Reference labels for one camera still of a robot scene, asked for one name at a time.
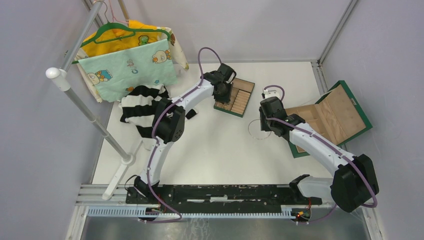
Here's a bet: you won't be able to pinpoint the green jewelry tray with compartments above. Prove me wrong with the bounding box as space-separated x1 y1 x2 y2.
213 77 255 118

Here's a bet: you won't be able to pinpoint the silver hoop necklace with pearls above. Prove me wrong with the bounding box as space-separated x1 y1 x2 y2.
247 119 273 141

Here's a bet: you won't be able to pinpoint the green jewelry box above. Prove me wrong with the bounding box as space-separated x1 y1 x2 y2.
286 80 373 147

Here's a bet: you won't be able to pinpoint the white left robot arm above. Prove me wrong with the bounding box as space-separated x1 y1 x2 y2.
134 63 237 204

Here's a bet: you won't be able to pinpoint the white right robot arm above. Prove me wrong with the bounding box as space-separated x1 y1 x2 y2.
259 96 379 213

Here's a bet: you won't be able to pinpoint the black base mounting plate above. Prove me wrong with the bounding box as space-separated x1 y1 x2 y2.
125 184 323 214

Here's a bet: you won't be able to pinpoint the black white striped cloth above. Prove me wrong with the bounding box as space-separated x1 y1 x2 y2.
119 84 197 150

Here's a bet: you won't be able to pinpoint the yellow cartoon garment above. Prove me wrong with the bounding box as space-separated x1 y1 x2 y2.
73 20 190 103

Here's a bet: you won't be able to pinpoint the green clothes hanger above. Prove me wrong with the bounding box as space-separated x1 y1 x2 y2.
72 23 172 70

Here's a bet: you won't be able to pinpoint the mint cartoon print cloth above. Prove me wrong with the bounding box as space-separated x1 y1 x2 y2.
78 39 177 102

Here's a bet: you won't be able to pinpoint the silver clothes rack pole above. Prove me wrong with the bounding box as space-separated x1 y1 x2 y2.
45 0 136 201

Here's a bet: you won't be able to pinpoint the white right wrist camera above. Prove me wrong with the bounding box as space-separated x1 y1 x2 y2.
262 88 281 99

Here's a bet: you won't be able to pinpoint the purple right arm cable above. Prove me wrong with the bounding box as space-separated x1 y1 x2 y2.
263 84 379 224

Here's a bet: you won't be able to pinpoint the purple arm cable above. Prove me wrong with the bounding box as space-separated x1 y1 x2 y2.
263 84 379 224
145 46 223 224

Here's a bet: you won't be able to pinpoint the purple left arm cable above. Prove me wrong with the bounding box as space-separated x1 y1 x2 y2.
145 46 223 224

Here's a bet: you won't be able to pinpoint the white slotted cable duct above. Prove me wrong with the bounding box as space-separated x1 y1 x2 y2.
86 206 296 220

